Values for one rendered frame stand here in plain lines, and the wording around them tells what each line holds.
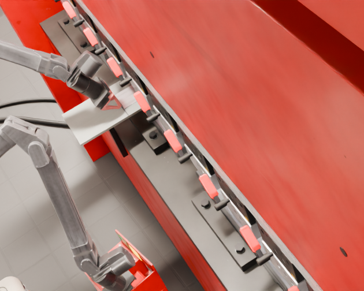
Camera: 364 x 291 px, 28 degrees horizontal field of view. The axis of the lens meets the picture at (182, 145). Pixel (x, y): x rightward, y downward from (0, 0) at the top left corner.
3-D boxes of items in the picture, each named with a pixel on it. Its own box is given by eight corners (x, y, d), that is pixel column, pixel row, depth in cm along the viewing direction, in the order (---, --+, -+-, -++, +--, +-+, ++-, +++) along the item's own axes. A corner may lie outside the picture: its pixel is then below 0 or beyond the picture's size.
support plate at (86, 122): (62, 116, 249) (61, 114, 248) (127, 78, 252) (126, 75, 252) (81, 146, 237) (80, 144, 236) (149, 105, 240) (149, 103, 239)
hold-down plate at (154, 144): (120, 107, 261) (117, 101, 259) (133, 99, 262) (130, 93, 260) (156, 155, 241) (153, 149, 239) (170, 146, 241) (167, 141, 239)
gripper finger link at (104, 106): (121, 91, 244) (100, 80, 237) (129, 103, 239) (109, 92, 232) (108, 107, 245) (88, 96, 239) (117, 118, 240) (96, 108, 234)
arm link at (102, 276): (86, 268, 212) (91, 284, 209) (105, 256, 211) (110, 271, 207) (99, 276, 217) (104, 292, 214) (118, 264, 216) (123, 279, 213)
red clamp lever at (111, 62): (104, 60, 221) (121, 87, 221) (116, 53, 222) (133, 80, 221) (105, 61, 223) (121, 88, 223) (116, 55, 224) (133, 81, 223)
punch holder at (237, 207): (226, 206, 190) (211, 167, 179) (253, 189, 191) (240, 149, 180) (256, 244, 180) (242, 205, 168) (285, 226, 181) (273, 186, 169)
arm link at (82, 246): (26, 132, 200) (22, 147, 190) (46, 126, 199) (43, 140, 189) (82, 259, 216) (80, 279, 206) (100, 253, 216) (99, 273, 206)
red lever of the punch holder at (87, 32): (81, 30, 235) (97, 55, 235) (92, 23, 236) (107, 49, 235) (81, 32, 237) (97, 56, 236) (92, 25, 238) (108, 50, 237)
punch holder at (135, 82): (133, 89, 231) (115, 51, 220) (156, 75, 233) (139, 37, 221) (153, 114, 221) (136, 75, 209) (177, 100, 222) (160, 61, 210)
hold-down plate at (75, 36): (59, 26, 305) (56, 21, 303) (70, 19, 306) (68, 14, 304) (85, 61, 284) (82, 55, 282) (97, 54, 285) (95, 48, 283)
